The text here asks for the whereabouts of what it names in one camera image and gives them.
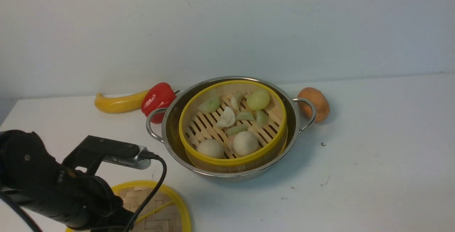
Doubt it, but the orange-brown toy potato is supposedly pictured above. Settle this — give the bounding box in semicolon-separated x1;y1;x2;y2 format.
298;87;331;123

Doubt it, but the red toy bell pepper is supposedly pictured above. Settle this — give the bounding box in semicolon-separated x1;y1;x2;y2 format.
141;82;179;117

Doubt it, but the stainless steel two-handled pot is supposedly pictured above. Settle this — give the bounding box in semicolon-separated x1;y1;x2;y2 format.
146;76;316;182

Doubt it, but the yellow toy banana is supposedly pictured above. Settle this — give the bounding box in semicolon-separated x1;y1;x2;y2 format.
94;90;148;114

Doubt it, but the white round bun right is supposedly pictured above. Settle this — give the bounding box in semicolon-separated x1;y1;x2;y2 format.
232;131;260;157

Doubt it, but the yellow-rimmed woven steamer lid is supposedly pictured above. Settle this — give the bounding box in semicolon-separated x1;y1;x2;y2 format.
65;180;192;232

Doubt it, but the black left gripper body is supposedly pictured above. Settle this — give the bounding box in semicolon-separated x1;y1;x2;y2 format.
21;169;133;231

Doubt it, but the green dumpling back left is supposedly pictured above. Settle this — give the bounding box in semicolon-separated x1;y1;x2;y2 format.
198;96;221;114

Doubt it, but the green dumpling front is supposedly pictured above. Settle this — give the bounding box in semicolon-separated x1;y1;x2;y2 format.
225;124;248;136

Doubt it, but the black left camera cable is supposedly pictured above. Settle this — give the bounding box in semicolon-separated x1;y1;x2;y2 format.
0;152;167;232

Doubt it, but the green dumpling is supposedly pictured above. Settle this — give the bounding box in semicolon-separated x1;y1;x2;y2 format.
235;111;255;121
198;96;221;114
225;124;248;136
255;110;269;128

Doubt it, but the white round bun left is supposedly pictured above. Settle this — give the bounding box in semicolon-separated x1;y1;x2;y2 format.
196;139;225;159

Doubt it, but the white round bun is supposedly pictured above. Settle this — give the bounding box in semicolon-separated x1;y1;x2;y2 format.
232;131;260;157
196;139;225;159

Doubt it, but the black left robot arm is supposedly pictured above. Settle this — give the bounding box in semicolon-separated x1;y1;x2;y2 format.
1;130;139;231

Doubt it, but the green dumpling right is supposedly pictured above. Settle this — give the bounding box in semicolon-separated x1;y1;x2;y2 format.
255;110;269;128

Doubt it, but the green dumpling centre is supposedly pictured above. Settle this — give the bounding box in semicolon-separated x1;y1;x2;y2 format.
235;111;255;121

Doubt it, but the white dumpling back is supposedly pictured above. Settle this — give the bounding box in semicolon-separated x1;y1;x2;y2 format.
230;92;244;111

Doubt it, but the yellow-rimmed bamboo steamer basket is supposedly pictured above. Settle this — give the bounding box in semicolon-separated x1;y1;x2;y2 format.
178;80;288;173

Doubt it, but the pink dumpling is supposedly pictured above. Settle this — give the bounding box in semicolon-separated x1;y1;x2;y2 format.
226;134;236;152

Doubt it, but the yellow-green round bun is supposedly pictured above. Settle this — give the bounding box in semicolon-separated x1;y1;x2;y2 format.
246;88;271;111

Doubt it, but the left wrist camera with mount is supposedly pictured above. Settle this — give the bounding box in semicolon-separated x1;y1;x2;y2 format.
62;135;151;176

